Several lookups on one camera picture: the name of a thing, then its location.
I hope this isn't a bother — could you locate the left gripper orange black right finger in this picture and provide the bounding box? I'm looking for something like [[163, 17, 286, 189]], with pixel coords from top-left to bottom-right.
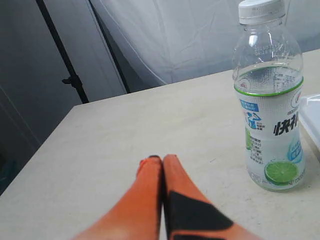
[[163, 154, 255, 240]]

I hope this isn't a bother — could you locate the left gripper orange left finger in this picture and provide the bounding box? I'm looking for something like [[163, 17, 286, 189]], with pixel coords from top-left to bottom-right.
[[74, 155, 163, 240]]

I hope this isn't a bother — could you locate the clear lime drink bottle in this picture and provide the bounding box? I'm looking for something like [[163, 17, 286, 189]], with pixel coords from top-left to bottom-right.
[[232, 0, 306, 191]]

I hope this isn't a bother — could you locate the white plastic tray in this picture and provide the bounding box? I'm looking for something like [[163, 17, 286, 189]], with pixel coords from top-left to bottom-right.
[[299, 93, 320, 162]]

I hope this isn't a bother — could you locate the white backdrop cloth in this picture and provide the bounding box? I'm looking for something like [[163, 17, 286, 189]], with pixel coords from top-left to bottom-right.
[[88, 0, 320, 87]]

